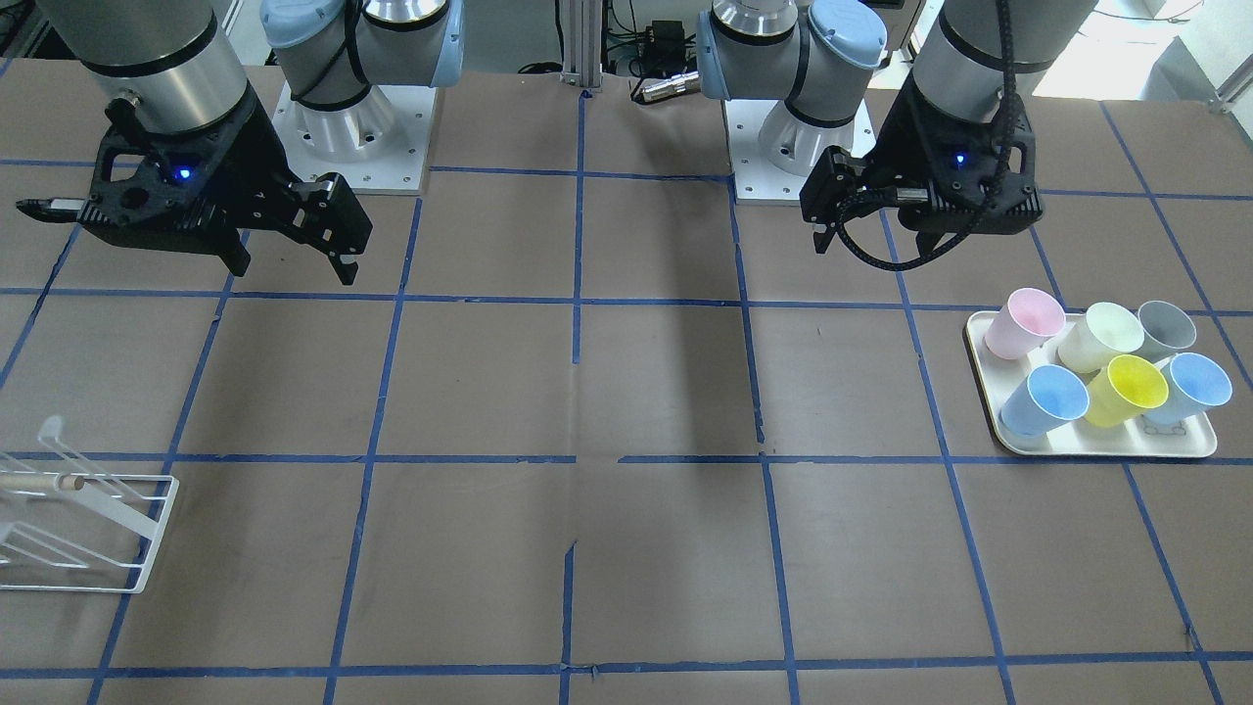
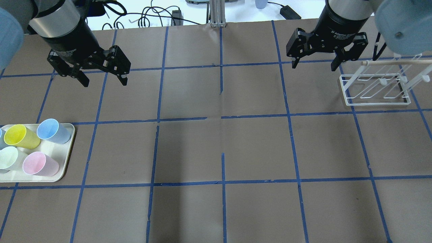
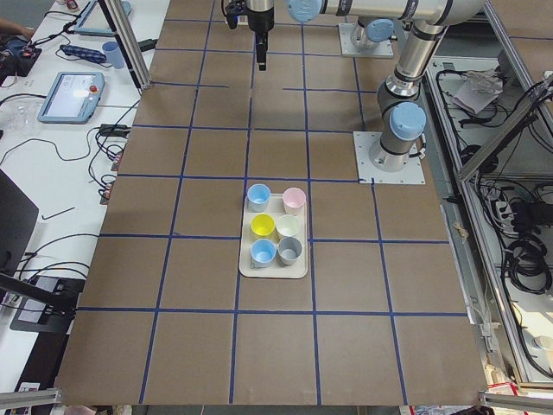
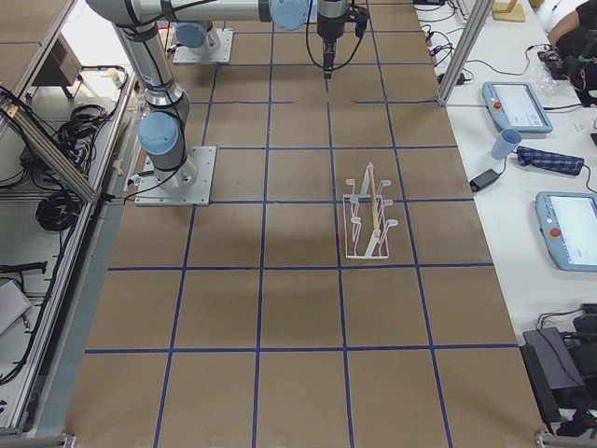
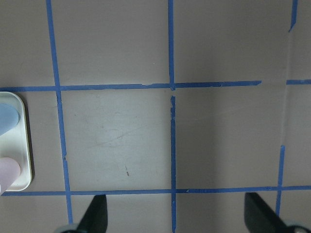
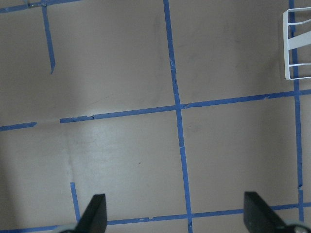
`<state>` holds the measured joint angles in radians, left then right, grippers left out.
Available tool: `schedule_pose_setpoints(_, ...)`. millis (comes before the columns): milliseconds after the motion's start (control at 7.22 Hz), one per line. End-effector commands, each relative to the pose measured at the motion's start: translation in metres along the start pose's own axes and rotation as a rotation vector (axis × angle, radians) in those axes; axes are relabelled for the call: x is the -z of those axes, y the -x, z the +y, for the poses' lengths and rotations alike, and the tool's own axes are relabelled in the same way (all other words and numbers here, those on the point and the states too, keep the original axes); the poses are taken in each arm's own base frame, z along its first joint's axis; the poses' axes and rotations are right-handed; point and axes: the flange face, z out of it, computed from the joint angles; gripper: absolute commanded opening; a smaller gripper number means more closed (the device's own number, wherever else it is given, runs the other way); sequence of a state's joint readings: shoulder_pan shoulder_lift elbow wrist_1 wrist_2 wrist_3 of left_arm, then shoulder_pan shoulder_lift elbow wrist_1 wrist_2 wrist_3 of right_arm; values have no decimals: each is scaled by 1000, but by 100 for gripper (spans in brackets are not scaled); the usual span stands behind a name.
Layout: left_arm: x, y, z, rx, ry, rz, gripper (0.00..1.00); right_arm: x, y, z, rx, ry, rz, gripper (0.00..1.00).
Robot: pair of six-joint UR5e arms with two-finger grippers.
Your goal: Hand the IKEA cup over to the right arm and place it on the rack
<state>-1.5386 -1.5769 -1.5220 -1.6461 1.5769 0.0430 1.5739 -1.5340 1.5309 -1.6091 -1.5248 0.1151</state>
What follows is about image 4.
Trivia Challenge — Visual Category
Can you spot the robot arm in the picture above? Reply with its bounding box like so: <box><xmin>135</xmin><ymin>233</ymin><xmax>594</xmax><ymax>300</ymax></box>
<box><xmin>175</xmin><ymin>21</ymin><xmax>220</xmax><ymax>57</ymax></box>
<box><xmin>89</xmin><ymin>1</ymin><xmax>357</xmax><ymax>203</ymax></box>

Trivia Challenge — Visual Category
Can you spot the black power adapter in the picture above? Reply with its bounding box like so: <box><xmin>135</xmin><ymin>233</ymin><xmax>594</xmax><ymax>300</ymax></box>
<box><xmin>469</xmin><ymin>169</ymin><xmax>501</xmax><ymax>193</ymax></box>

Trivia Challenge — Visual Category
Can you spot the aluminium frame post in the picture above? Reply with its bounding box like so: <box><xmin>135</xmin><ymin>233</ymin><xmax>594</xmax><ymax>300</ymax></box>
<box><xmin>437</xmin><ymin>0</ymin><xmax>493</xmax><ymax>105</ymax></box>

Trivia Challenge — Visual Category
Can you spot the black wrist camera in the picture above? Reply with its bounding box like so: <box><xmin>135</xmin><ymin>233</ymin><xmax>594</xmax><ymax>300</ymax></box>
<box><xmin>349</xmin><ymin>4</ymin><xmax>370</xmax><ymax>39</ymax></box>

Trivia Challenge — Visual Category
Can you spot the blue plaid folded umbrella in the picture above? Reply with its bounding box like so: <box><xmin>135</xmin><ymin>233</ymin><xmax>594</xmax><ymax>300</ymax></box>
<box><xmin>516</xmin><ymin>146</ymin><xmax>585</xmax><ymax>176</ymax></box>

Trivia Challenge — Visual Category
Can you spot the white wire cup rack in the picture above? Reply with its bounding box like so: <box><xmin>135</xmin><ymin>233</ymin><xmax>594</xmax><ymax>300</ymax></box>
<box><xmin>341</xmin><ymin>162</ymin><xmax>398</xmax><ymax>260</ymax></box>

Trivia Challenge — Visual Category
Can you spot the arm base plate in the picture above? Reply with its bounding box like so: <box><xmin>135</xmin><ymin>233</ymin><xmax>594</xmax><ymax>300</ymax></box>
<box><xmin>133</xmin><ymin>146</ymin><xmax>217</xmax><ymax>206</ymax></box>
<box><xmin>173</xmin><ymin>28</ymin><xmax>233</xmax><ymax>65</ymax></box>

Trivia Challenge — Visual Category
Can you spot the near teach pendant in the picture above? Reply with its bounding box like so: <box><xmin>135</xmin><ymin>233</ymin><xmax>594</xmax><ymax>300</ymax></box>
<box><xmin>535</xmin><ymin>191</ymin><xmax>596</xmax><ymax>273</ymax></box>

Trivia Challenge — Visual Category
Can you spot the far teach pendant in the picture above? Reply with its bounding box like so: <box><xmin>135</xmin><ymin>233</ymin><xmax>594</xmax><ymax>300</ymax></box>
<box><xmin>481</xmin><ymin>81</ymin><xmax>553</xmax><ymax>134</ymax></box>

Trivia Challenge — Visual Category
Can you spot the blue cup on desk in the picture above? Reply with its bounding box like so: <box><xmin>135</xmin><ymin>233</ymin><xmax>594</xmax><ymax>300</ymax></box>
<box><xmin>490</xmin><ymin>129</ymin><xmax>522</xmax><ymax>160</ymax></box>

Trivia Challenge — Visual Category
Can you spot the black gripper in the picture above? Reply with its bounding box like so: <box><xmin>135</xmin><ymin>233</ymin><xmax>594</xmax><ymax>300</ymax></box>
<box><xmin>317</xmin><ymin>0</ymin><xmax>348</xmax><ymax>78</ymax></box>

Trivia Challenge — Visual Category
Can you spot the person at desk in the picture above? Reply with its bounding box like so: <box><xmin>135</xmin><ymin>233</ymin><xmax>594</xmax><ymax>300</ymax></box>
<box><xmin>548</xmin><ymin>1</ymin><xmax>596</xmax><ymax>106</ymax></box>

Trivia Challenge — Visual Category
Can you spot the teach pendant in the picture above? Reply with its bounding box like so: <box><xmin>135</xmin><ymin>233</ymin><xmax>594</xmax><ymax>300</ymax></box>
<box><xmin>481</xmin><ymin>81</ymin><xmax>553</xmax><ymax>134</ymax></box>
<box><xmin>535</xmin><ymin>191</ymin><xmax>596</xmax><ymax>273</ymax></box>

